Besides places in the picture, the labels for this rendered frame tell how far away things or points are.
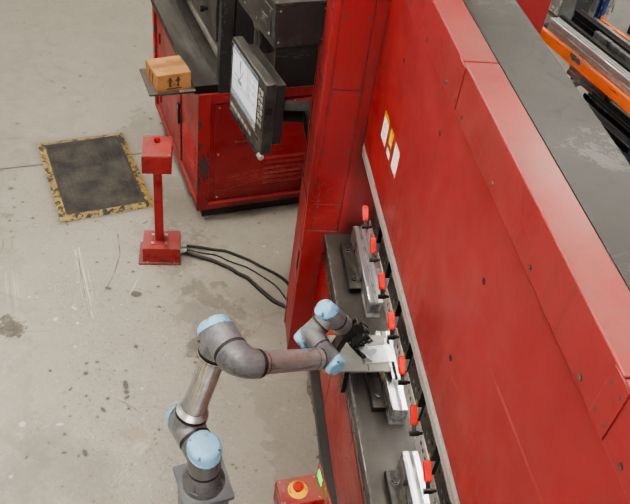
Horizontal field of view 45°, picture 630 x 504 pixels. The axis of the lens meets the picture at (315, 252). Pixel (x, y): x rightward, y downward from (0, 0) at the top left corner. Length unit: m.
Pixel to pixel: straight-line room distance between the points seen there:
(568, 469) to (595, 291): 0.35
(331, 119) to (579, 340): 2.01
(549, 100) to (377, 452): 1.44
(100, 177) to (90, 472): 2.27
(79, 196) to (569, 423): 4.13
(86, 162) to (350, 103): 2.71
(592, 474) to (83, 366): 3.13
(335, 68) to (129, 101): 3.28
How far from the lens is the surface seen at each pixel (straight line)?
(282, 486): 2.85
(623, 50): 4.64
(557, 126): 1.93
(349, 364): 2.93
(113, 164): 5.50
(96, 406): 4.04
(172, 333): 4.32
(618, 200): 1.74
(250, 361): 2.40
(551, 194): 1.69
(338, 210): 3.57
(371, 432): 2.91
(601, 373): 1.42
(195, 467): 2.68
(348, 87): 3.20
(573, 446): 1.57
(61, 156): 5.61
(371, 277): 3.33
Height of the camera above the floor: 3.21
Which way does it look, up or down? 41 degrees down
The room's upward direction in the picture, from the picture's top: 9 degrees clockwise
